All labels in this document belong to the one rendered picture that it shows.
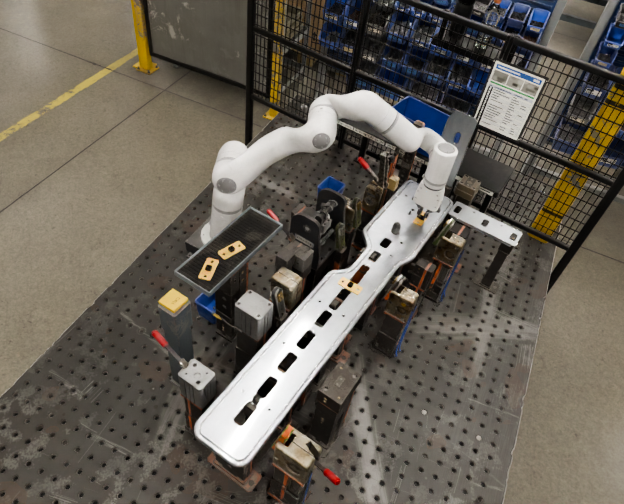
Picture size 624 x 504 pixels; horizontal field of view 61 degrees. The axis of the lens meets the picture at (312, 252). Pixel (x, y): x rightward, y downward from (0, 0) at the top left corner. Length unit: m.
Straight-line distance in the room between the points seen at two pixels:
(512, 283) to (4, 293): 2.57
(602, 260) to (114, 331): 3.07
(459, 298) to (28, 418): 1.66
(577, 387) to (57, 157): 3.51
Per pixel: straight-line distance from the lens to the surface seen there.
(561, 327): 3.45
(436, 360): 2.13
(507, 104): 2.43
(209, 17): 4.29
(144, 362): 2.03
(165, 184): 3.71
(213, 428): 1.56
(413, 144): 1.87
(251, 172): 1.93
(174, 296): 1.60
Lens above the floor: 2.43
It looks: 48 degrees down
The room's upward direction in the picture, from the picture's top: 9 degrees clockwise
